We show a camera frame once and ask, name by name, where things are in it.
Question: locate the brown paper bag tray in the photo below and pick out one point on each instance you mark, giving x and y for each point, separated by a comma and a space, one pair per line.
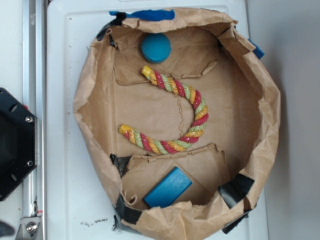
211, 109

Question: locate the blue rectangular block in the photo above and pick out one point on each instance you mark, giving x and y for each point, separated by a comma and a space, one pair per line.
169, 189

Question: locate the blue ball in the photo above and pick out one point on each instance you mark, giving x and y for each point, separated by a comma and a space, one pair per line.
156, 47

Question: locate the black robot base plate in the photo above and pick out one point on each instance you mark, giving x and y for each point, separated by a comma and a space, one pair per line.
17, 143

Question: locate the aluminium rail frame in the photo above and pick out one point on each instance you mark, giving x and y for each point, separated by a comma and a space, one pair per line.
34, 56

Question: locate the metal corner bracket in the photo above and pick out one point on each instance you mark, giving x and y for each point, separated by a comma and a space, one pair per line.
30, 228

